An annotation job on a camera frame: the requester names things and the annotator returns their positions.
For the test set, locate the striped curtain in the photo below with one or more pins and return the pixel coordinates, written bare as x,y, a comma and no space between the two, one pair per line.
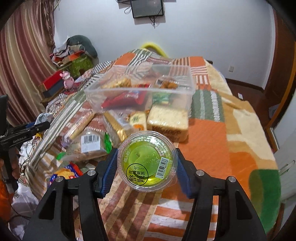
27,40

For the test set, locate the pile of clothes and bags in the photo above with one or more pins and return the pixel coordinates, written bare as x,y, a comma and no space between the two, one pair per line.
76,55

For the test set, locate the long cracker roll pack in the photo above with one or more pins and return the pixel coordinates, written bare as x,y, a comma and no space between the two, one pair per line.
74,127

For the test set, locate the patchwork quilt bedspread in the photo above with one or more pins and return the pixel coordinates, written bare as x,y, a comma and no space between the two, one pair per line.
225,139

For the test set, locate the pink rabbit toy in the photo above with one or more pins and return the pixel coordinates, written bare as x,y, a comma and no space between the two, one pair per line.
67,79

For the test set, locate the toast bread slice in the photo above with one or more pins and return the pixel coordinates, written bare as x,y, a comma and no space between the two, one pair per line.
171,122

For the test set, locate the brown biscuit pack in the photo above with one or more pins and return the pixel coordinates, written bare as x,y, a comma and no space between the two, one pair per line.
117,127

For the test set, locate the green jelly cup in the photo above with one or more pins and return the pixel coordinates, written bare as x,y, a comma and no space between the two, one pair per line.
147,161

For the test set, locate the small wall monitor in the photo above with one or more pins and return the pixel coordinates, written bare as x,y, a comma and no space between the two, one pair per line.
147,8

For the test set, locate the red gift box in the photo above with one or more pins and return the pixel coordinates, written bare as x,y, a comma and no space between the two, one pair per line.
50,81

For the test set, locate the dark grey box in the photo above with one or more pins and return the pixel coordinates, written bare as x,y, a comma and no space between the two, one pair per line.
54,89

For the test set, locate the yellow headboard trim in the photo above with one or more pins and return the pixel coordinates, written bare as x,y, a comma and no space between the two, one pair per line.
154,48

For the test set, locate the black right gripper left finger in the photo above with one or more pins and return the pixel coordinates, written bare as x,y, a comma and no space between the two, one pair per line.
68,199

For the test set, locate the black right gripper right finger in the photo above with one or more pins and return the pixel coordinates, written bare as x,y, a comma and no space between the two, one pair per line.
237,218

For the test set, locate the blue orange chips bag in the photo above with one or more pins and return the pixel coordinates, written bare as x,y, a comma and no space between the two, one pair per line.
70,171

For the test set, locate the nut crisp bar pack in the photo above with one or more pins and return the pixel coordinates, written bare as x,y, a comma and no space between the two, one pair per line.
166,83

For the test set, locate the person's left hand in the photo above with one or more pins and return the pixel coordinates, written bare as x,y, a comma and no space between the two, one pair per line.
15,164

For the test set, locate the clear plastic storage box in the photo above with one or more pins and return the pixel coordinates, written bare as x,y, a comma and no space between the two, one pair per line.
145,73

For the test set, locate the red white snack bag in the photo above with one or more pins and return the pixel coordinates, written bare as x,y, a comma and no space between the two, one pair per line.
125,96

